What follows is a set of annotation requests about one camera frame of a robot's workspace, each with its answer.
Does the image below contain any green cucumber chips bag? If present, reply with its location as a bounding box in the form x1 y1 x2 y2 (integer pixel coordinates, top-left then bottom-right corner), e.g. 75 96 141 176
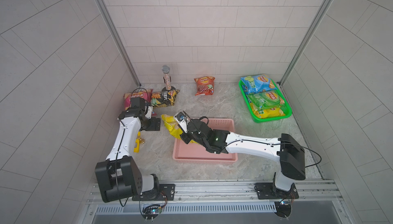
248 90 285 111

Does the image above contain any yellow chips bag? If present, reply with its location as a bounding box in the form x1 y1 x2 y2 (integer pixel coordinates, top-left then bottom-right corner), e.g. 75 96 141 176
255 108 285 119
161 114 196 144

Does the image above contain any light blue chips bag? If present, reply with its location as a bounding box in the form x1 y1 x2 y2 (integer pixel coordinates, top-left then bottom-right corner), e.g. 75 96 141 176
241 74 276 94

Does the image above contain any green plastic basket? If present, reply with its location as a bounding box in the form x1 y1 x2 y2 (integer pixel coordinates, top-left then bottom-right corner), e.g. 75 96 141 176
238 80 293 123

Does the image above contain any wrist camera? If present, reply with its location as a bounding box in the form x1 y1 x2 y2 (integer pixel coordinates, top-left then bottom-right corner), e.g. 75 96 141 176
127 97 152 120
175 111 188 133

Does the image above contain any left circuit board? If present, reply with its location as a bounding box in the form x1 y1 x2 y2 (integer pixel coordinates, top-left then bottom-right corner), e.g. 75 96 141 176
139 204 166 222

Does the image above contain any glitter microphone on stand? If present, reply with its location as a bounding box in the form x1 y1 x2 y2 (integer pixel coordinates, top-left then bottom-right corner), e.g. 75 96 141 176
162 65 176 91

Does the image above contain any yellow plastic triangle frame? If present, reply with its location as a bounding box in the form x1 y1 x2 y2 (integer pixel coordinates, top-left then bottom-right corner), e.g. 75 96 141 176
134 131 141 153

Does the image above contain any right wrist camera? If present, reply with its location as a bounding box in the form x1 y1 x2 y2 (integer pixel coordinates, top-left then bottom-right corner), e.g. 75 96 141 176
175 111 188 133

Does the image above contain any circuit board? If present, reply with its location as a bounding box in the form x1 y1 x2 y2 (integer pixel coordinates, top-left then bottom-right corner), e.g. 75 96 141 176
274 201 292 219
139 204 166 222

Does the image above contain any pink plastic basket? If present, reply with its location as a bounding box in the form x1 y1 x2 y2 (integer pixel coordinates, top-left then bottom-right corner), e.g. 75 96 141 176
173 118 238 164

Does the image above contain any left corner aluminium post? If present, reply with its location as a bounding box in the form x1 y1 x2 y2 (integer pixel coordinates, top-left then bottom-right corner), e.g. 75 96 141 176
94 0 141 87

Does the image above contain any right circuit board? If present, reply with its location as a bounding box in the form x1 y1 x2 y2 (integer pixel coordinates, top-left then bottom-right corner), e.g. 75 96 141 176
274 201 292 219

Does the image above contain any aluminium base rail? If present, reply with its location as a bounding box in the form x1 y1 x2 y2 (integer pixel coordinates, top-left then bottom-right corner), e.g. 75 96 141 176
82 180 347 218

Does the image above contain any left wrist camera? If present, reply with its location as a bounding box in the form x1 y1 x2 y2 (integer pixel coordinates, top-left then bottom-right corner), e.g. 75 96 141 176
127 97 152 120

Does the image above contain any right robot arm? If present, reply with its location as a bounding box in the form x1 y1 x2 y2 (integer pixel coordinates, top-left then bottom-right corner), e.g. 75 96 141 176
175 112 306 199

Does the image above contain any red chips bag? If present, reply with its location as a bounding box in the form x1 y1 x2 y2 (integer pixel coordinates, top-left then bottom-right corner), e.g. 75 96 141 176
194 76 215 96

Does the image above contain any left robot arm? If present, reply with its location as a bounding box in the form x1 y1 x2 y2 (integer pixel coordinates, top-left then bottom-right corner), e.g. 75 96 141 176
95 107 176 203

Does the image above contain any black snack bag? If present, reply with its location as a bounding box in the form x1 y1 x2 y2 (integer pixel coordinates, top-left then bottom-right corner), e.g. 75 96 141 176
150 89 180 108

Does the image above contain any magenta chips bag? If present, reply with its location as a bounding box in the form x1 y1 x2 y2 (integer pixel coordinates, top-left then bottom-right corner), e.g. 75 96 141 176
124 88 153 110

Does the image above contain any right corner aluminium post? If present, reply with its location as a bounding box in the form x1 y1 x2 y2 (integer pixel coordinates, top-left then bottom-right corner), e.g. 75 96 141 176
279 0 334 87

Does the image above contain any corner aluminium post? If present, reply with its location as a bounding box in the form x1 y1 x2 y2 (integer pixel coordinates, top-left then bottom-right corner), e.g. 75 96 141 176
279 0 334 87
94 0 141 87

